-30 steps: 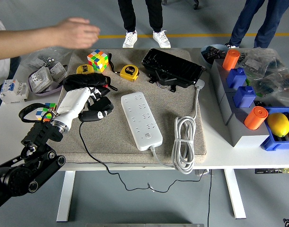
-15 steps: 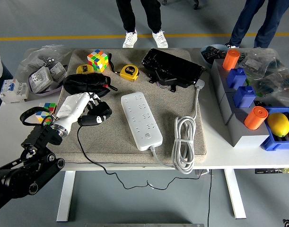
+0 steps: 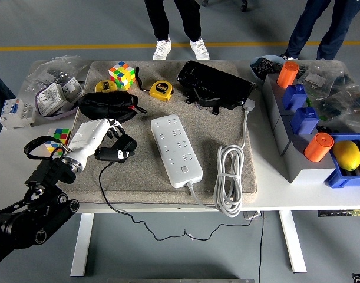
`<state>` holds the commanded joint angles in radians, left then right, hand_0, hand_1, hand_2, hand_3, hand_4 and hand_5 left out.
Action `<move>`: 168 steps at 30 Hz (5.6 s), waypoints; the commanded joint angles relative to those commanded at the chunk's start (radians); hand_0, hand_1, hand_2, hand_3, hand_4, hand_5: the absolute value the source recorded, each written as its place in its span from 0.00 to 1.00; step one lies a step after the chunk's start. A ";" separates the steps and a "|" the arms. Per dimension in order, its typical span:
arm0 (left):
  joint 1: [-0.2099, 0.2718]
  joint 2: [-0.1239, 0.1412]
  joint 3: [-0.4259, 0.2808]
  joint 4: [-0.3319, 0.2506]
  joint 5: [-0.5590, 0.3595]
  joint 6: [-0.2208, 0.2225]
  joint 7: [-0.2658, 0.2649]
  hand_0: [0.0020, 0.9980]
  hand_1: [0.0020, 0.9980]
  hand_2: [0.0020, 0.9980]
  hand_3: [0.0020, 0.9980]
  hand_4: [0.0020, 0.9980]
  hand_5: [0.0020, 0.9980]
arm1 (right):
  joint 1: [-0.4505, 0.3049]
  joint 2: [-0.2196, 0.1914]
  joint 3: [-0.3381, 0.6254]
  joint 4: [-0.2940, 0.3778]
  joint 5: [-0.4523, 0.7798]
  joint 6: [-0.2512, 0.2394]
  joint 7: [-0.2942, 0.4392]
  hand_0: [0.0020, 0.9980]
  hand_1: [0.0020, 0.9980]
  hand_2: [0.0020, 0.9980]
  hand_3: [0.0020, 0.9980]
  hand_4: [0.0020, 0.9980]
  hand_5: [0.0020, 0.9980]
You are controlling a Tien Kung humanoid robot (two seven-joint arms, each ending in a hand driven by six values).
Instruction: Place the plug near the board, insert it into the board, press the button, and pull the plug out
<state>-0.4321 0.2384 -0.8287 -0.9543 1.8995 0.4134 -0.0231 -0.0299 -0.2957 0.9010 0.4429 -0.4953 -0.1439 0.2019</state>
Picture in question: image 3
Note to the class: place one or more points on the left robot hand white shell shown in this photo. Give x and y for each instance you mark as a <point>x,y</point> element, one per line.
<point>85,138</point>

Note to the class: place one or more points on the black plug adapter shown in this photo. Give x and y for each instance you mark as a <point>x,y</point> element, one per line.
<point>126,143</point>

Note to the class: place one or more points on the white power strip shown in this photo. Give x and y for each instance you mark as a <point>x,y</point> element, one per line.
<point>173,147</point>

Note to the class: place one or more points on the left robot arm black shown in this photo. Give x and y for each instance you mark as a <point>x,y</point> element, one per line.
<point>35,224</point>

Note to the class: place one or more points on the white three-pin plug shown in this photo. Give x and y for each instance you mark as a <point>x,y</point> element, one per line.
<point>249,105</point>

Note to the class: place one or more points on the colourful puzzle cube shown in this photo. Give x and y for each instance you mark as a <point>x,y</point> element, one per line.
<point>62,134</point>
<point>120,75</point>

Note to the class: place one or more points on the black fabric pouch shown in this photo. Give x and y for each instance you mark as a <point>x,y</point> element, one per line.
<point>109,101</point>

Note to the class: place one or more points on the clear bag of screws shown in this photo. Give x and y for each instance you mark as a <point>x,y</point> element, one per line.
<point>59,72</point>

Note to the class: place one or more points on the white circuit breaker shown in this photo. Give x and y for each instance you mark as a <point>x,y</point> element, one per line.
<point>17,113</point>

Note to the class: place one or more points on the black table control panel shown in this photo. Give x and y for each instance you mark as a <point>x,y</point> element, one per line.
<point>330,213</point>

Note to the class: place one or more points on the white table leg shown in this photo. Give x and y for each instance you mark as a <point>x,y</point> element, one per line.
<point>291,241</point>
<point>82,244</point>

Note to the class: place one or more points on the person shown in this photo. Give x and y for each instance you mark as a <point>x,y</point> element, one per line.
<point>160,26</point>
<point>0,94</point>
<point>303,29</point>

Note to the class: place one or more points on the blue plastic bin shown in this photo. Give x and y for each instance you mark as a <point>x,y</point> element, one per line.
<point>333,179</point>

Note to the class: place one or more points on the grey-brown mat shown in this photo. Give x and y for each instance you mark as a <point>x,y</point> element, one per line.
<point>203,132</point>

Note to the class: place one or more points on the yellow lemon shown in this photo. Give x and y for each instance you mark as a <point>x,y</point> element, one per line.
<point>347,156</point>

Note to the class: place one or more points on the grey under-table box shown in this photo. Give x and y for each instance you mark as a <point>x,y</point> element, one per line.
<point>250,215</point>

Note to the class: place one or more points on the grey block holder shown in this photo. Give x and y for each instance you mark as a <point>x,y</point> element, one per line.
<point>297,159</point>

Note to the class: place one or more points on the orange cylinder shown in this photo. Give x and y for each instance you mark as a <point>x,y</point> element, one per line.
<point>318,147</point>
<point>287,75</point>

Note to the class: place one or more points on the black plastic tray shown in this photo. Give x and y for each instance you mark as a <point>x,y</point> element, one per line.
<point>215,84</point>

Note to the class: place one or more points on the green plastic piece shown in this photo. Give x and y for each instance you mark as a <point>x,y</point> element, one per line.
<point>308,102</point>
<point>322,118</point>

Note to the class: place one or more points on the blue block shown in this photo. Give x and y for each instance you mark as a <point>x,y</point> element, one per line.
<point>294,98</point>
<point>305,122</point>

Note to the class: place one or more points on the clear bag of components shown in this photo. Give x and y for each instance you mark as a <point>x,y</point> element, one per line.
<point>318,78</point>
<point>344,103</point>

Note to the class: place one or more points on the light blue bowl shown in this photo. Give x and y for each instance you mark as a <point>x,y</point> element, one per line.
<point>256,76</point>

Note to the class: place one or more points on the black circuit boards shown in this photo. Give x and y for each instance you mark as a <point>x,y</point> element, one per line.
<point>266,66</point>

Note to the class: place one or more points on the black chair caster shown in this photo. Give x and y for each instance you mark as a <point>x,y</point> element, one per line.
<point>245,6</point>

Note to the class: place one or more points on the white wall socket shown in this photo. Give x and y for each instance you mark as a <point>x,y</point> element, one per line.
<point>72,88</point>
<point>50,98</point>

